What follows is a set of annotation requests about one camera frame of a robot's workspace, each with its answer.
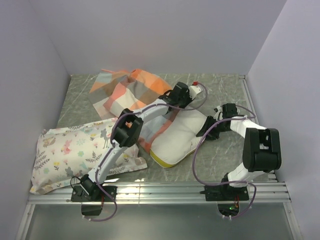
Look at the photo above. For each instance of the aluminium side rail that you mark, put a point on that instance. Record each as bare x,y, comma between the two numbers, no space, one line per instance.
271,176

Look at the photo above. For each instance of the floral animal print pillow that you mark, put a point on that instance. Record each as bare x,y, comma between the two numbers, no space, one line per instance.
67,152

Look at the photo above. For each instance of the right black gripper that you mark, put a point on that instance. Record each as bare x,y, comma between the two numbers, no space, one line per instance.
209,121

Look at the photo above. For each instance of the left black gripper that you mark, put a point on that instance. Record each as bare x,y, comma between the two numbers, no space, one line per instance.
190,100

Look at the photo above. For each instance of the aluminium front rail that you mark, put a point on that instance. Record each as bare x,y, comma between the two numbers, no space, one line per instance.
139,193

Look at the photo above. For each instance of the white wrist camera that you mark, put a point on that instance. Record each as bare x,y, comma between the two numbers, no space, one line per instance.
218,113
195,89

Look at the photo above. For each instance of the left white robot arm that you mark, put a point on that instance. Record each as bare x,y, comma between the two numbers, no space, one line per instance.
126,132

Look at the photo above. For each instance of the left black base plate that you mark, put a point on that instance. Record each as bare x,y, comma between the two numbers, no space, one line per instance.
80,196

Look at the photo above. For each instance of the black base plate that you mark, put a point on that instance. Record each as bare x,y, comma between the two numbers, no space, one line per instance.
80,196
225,193

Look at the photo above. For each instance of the white pillow yellow edge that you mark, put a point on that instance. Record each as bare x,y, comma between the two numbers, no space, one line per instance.
178,138

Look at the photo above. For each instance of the plaid orange blue pillowcase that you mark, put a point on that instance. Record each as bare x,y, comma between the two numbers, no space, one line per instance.
114,91

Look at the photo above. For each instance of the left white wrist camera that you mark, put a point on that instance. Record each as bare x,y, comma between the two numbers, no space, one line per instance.
195,89

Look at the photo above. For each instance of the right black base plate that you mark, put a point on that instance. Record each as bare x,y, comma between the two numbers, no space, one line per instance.
225,193

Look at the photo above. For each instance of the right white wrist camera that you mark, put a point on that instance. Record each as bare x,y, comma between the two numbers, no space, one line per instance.
218,113

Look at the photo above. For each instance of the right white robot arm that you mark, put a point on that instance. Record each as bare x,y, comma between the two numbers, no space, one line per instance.
261,149

